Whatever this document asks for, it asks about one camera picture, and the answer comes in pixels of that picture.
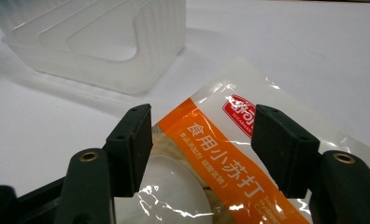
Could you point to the white and orange powder packet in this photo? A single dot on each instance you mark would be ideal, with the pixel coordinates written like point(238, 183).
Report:
point(223, 161)

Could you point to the translucent white plastic rack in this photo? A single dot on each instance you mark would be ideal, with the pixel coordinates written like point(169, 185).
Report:
point(99, 40)

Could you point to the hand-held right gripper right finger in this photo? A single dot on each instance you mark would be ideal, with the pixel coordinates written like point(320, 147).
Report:
point(286, 155)

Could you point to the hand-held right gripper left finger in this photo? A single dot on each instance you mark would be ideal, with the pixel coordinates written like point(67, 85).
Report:
point(128, 155)

